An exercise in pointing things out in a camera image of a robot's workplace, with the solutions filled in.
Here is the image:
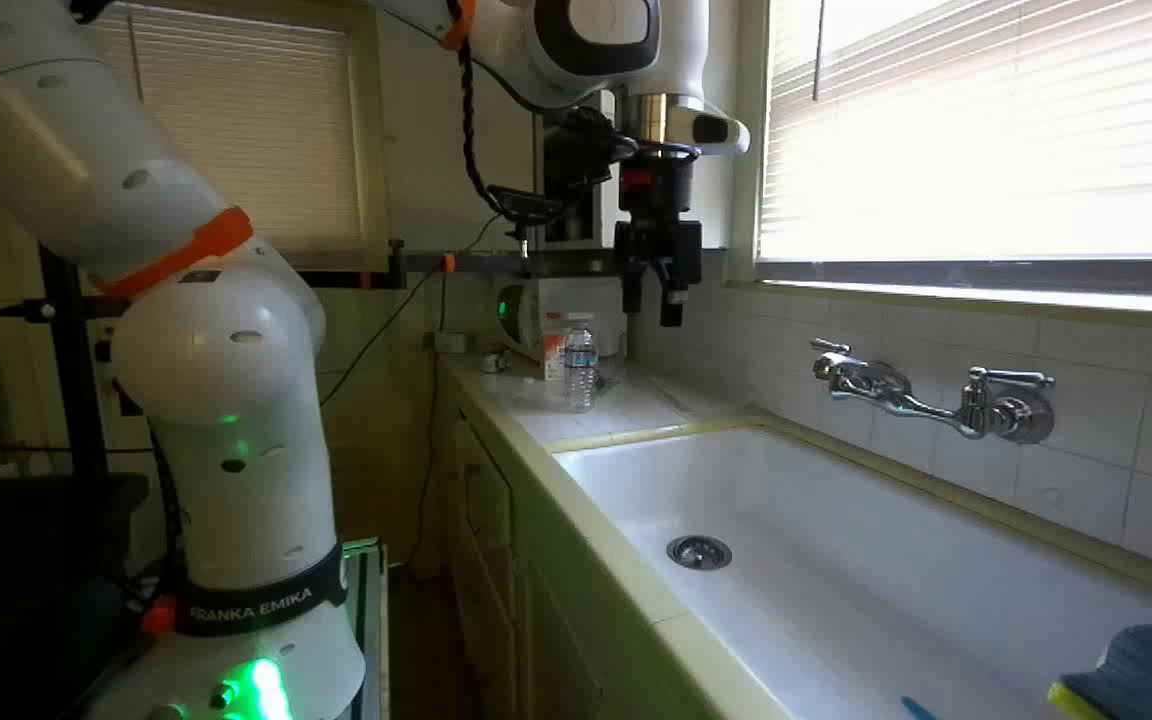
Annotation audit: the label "chrome wall faucet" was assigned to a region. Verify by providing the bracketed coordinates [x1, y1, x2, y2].
[807, 336, 1059, 450]

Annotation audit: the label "clear water bottle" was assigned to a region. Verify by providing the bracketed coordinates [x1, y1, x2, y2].
[559, 311, 605, 411]

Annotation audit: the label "blue and yellow sponge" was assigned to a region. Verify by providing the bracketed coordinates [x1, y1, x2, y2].
[1044, 622, 1152, 720]

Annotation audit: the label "black camera on mount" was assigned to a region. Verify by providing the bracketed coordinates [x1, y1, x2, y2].
[483, 186, 568, 243]

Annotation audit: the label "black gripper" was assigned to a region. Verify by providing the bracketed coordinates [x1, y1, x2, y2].
[611, 137, 707, 333]

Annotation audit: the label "metal sink drain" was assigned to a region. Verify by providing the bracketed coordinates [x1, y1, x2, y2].
[664, 532, 735, 577]

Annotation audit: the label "aluminium robot mounting platform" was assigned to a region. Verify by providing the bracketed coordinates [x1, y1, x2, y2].
[330, 537, 394, 720]

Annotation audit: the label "black stand pole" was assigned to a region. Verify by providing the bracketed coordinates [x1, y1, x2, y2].
[0, 243, 127, 491]

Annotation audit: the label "white device with green light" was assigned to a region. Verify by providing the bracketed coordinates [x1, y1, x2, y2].
[491, 274, 633, 373]

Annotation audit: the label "cream base cabinets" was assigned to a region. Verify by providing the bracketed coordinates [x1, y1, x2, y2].
[432, 376, 729, 720]

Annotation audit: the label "small orange-capped bottle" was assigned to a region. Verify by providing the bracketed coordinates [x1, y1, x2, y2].
[537, 311, 572, 388]

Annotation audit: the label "narrow white window blind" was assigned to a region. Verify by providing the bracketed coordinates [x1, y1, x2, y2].
[71, 0, 368, 260]

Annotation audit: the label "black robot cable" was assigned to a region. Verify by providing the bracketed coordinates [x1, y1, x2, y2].
[450, 9, 572, 243]

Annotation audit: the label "black equipment case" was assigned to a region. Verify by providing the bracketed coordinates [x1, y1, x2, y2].
[0, 471, 153, 720]

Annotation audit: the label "wide white window blind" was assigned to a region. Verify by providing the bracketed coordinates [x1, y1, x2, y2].
[750, 0, 1152, 267]

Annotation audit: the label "white sink basin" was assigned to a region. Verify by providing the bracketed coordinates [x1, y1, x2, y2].
[551, 419, 1152, 720]

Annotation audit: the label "black clamp bar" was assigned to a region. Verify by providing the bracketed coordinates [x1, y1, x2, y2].
[291, 238, 633, 293]

